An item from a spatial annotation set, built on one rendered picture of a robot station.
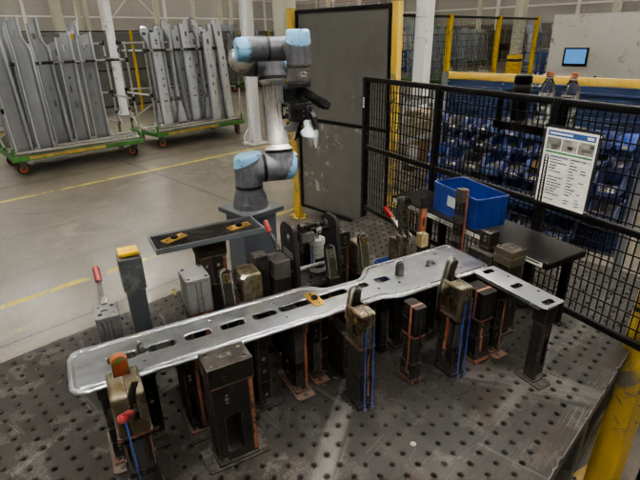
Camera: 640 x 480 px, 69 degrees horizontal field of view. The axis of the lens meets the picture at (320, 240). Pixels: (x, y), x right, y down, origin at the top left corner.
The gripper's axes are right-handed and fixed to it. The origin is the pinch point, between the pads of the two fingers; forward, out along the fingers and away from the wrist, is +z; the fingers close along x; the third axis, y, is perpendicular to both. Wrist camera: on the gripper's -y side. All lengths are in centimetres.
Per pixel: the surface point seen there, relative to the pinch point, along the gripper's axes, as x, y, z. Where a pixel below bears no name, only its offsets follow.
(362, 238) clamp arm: 10.4, -16.1, 34.4
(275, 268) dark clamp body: 9.0, 18.1, 37.7
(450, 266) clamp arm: 44, -27, 34
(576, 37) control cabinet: -319, -623, -22
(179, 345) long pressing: 27, 56, 43
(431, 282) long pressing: 36, -27, 44
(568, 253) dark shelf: 50, -79, 41
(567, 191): 39, -89, 22
